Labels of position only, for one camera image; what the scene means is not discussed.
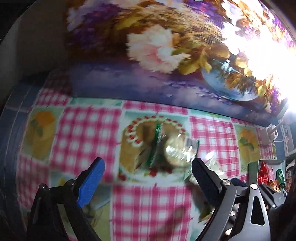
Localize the beige brown snack packet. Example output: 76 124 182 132
185 151 228 220

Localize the bright red snack bag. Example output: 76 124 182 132
257 161 275 185

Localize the clear green cracker packet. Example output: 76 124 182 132
143 122 199 169

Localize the green white snack packet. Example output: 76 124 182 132
276 169 285 189

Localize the white tray with teal rim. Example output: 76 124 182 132
247 159 285 194

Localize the white lamp with base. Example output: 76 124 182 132
262 112 295 145

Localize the checkered picture tablecloth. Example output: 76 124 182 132
1 71 275 240

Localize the floral painting canvas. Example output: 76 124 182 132
64 1 295 126

